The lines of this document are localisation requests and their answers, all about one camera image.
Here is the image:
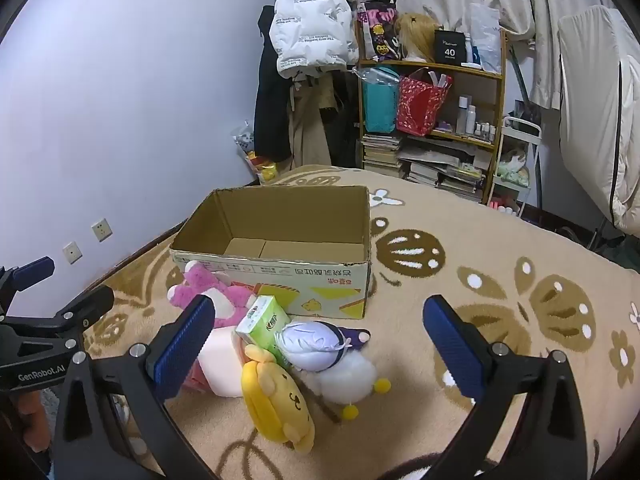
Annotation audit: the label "black printed tote bag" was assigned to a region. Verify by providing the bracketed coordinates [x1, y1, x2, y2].
[356, 0, 401, 63]

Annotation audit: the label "white plastic bag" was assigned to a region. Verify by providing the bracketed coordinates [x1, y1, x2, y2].
[469, 2, 502, 72]

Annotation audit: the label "red patterned bag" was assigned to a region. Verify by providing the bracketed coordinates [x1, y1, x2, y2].
[396, 70, 452, 137]

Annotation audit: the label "white duck plush toy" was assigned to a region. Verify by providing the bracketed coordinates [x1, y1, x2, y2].
[276, 321, 392, 420]

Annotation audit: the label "white puffer jacket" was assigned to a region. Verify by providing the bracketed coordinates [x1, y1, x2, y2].
[269, 0, 360, 80]

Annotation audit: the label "cardboard box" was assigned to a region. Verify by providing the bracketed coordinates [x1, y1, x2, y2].
[170, 185, 372, 320]

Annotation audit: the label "pile of magazines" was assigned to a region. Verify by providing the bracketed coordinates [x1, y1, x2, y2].
[400, 137, 493, 203]

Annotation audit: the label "blonde wig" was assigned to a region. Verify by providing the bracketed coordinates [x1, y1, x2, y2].
[395, 11, 443, 62]

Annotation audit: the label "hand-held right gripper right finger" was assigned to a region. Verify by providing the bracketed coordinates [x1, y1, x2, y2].
[422, 295, 588, 480]

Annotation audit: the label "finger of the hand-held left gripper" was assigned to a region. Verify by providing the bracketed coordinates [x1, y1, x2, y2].
[0, 285, 116, 339]
[0, 256, 56, 316]

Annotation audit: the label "pale green soft things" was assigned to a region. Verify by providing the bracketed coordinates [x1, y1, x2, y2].
[495, 152, 530, 186]

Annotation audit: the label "yellow dog plush toy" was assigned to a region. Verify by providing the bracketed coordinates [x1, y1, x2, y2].
[241, 344, 317, 456]

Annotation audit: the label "dark hanging jacket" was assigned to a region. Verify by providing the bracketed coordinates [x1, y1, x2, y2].
[325, 67, 363, 168]

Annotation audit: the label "black box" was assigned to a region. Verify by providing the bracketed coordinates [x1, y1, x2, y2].
[433, 29, 468, 65]

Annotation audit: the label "wooden shelf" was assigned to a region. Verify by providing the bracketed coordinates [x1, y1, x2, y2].
[354, 27, 508, 206]

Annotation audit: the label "pink soft packet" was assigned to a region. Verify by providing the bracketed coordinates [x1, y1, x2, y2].
[181, 330, 251, 396]

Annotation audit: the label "plastic bag of snacks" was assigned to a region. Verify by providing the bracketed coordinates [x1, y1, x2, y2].
[232, 120, 278, 186]

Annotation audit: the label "green tissue pack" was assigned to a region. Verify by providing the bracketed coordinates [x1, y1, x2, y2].
[235, 295, 293, 368]

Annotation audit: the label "pink white soft cube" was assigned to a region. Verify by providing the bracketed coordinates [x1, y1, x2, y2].
[197, 327, 248, 398]

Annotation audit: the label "beige coat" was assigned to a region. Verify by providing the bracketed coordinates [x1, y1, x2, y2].
[290, 77, 341, 167]

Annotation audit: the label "teal bag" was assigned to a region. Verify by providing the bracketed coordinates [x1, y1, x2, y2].
[362, 77, 401, 133]

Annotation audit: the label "clear plastic bag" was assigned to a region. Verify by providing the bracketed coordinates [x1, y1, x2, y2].
[352, 65, 401, 86]

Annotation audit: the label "person's left hand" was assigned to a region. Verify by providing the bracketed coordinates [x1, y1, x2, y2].
[21, 391, 52, 454]

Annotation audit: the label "white padded cover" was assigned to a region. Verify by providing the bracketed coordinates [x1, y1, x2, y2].
[557, 5, 640, 238]

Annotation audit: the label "stack of books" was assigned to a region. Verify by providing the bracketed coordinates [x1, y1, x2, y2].
[361, 132, 403, 178]

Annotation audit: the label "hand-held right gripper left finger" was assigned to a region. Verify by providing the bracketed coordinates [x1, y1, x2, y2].
[52, 294, 217, 480]

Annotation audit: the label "pink plush toy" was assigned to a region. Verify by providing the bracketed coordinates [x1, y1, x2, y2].
[167, 261, 258, 330]

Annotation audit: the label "black coat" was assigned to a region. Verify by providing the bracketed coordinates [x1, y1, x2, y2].
[253, 5, 293, 161]

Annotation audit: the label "white trolley cart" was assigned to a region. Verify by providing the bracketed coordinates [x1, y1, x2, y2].
[487, 116, 542, 218]

